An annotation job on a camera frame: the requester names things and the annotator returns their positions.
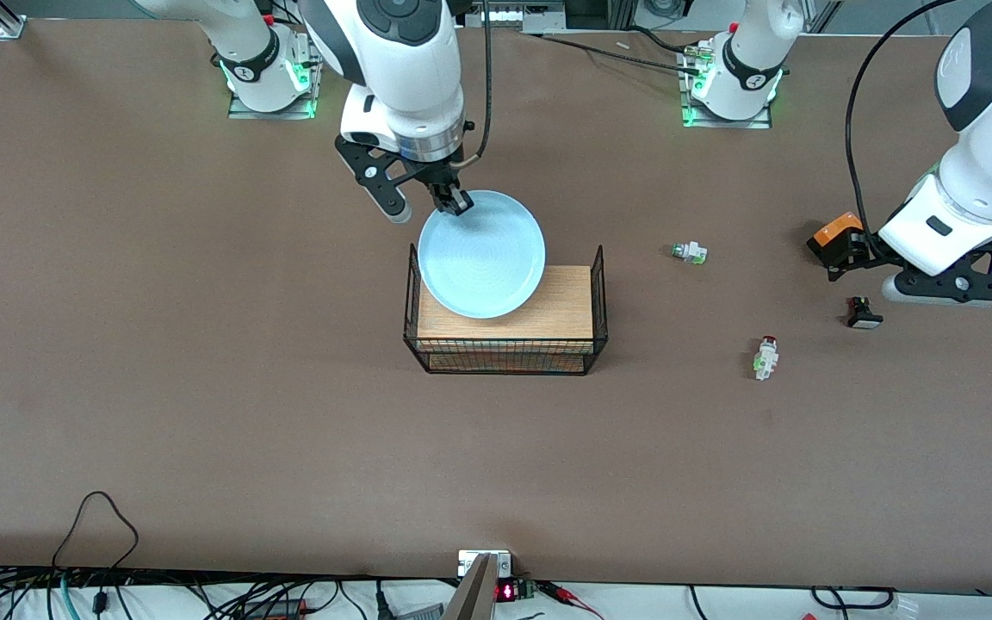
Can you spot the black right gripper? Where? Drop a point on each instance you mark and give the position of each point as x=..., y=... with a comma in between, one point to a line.
x=440, y=179

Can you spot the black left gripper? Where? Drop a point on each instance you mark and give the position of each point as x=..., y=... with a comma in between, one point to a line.
x=855, y=252

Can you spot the light blue plate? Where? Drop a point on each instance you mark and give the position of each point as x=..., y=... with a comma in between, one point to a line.
x=483, y=258

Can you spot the red pushbutton switch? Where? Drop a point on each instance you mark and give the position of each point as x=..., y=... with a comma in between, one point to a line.
x=765, y=357

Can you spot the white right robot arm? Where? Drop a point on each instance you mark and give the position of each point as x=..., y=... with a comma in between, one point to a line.
x=401, y=77

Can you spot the black square pushbutton white cap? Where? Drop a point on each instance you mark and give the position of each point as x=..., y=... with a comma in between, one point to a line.
x=864, y=320

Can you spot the wooden shelf board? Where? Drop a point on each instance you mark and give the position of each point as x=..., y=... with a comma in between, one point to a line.
x=565, y=301

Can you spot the red display circuit board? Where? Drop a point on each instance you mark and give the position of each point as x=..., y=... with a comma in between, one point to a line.
x=506, y=592

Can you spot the black power adapter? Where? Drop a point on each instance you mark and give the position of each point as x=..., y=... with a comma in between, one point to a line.
x=276, y=608

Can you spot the orange switch enclosure box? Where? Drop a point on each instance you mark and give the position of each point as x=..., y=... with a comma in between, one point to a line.
x=836, y=229

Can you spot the green pushbutton switch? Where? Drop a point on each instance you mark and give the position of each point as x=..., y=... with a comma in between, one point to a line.
x=690, y=253

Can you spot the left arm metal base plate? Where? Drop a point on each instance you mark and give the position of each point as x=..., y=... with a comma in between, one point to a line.
x=724, y=124

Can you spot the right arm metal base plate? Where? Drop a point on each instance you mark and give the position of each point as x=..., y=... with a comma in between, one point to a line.
x=289, y=113

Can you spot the metal frame white connector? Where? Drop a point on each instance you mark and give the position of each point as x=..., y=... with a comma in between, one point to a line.
x=505, y=15

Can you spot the white metal bracket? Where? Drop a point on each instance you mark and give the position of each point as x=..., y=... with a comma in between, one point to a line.
x=466, y=564

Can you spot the grey camera pole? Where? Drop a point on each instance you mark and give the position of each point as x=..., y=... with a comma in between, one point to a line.
x=474, y=594

